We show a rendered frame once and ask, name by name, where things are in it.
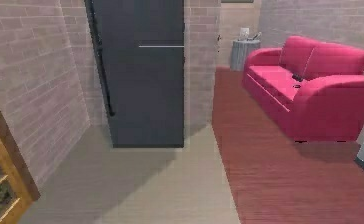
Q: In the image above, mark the small grey object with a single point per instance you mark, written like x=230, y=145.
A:
x=256, y=36

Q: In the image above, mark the wooden glazed door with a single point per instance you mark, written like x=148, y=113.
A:
x=5, y=180

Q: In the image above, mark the dark grey fridge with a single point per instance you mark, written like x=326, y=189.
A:
x=146, y=83

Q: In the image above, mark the grey framed picture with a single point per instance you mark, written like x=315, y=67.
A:
x=237, y=1

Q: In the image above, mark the small white box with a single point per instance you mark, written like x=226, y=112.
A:
x=244, y=33

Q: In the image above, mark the pink sofa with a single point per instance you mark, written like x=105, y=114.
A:
x=323, y=96

